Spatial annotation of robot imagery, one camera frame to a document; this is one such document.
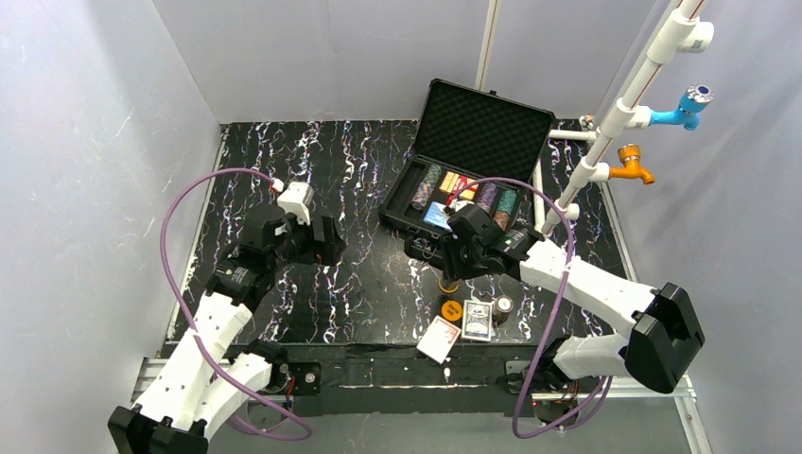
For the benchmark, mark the orange dealer button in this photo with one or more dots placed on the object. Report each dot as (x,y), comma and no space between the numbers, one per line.
(448,287)
(452,311)

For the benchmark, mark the orange plastic tap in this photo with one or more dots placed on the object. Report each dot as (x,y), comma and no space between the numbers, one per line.
(631,167)

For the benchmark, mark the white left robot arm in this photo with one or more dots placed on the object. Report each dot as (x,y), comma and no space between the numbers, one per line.
(192,396)

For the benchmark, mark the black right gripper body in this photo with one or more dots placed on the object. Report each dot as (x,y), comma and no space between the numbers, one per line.
(458,262)

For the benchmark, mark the purple chip stack in case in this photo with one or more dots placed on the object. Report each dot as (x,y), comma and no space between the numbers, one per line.
(487,196)

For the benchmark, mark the green chip stack in case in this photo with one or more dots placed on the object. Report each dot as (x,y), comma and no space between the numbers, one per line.
(504,210)

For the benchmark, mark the blue card deck in case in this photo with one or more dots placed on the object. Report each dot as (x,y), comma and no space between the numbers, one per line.
(436,216)

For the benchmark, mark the red playing card deck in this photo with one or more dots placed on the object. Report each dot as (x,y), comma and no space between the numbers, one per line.
(438,340)

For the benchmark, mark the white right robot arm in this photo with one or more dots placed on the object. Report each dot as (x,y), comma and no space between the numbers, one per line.
(657,333)

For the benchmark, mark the blue plastic tap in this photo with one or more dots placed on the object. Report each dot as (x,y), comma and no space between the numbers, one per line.
(687,114)

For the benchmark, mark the black poker set case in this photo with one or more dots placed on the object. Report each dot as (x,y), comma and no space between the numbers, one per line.
(466,131)

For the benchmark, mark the grey chip stack in case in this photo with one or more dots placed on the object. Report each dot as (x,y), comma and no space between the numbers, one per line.
(425,188)

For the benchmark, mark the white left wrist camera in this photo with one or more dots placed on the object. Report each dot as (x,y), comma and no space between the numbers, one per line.
(295,200)

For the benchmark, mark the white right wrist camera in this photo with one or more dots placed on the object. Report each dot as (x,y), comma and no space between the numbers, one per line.
(454,205)

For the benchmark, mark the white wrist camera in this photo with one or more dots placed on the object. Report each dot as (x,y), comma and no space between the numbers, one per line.
(295,200)
(454,205)

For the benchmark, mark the white pvc pipe frame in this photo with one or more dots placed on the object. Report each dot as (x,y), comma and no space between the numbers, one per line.
(681,31)

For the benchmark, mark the brown poker chip stack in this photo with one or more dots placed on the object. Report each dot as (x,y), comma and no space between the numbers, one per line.
(502,309)

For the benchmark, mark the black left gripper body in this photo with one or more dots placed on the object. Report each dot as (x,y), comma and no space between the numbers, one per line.
(324,239)

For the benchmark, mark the blue playing card deck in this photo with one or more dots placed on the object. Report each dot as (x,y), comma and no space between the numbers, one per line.
(477,321)

